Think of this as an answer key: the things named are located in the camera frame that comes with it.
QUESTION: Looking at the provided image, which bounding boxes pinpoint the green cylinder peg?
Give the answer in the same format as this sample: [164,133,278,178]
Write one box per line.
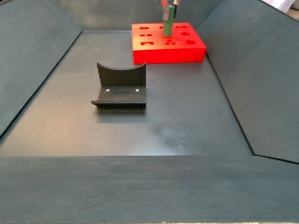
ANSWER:
[162,5,173,37]

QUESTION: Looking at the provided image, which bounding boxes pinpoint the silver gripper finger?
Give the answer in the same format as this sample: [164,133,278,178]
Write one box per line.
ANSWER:
[170,0,181,18]
[160,0,170,21]

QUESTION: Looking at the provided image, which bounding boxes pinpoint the red shape sorter block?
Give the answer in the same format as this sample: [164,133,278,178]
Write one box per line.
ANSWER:
[132,23,206,65]

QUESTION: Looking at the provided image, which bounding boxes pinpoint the black curved cradle stand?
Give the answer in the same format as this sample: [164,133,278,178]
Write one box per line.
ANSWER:
[90,64,145,109]

